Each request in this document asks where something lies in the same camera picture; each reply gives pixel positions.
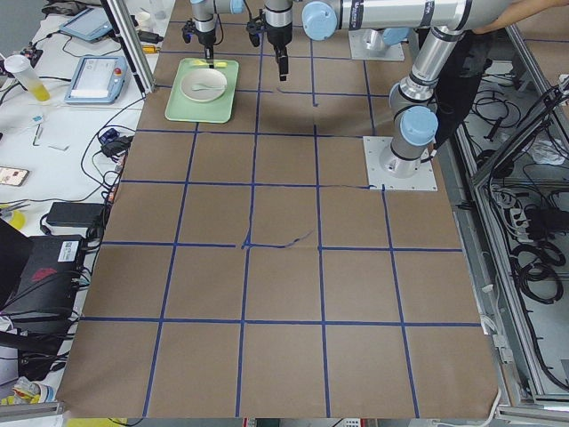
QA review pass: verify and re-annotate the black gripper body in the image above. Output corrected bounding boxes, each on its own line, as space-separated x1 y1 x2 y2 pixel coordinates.
273 44 289 77
204 44 214 62

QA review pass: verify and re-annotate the yellow plastic fork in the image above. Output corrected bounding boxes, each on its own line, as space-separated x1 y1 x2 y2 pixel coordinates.
190 59 228 68

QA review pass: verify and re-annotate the light green spoon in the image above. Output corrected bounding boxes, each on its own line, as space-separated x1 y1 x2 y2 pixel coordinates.
191 83 227 91

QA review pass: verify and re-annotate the light green tray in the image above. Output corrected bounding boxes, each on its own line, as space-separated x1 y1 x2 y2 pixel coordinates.
164 58 239 124

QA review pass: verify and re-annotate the white paper cup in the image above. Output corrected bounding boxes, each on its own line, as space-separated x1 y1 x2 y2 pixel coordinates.
134 11 153 32

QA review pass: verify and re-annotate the blue teach pendant near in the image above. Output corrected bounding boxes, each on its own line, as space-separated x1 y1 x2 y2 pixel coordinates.
64 56 128 104

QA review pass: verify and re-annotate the blue teach pendant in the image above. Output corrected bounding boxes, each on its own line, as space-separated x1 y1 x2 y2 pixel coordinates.
60 7 112 43
64 56 128 104

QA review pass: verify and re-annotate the blue teach pendant far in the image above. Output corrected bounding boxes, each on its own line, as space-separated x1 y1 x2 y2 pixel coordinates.
60 7 112 43

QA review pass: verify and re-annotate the small black power brick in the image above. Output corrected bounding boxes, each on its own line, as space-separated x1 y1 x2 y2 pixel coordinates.
101 136 133 157

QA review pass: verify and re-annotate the person in black clothes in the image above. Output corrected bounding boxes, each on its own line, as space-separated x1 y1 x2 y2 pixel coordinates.
434 0 568 149

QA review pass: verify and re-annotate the yellow liquid squeeze bottle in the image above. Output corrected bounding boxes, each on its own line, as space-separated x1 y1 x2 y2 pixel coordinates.
4 54 51 101

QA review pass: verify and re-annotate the black power adapter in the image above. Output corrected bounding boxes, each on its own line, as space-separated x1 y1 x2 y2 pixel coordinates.
40 202 104 235

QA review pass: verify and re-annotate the black smartphone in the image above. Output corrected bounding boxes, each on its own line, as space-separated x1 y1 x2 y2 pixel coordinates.
0 166 29 187

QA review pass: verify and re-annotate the black laptop computer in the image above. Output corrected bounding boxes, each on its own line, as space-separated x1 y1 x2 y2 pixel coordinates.
1 221 86 356

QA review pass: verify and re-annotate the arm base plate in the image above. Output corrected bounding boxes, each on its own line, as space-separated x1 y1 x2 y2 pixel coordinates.
349 28 409 61
363 136 437 191

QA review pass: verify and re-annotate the aluminium frame post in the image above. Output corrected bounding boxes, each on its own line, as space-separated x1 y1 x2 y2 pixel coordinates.
101 0 156 95

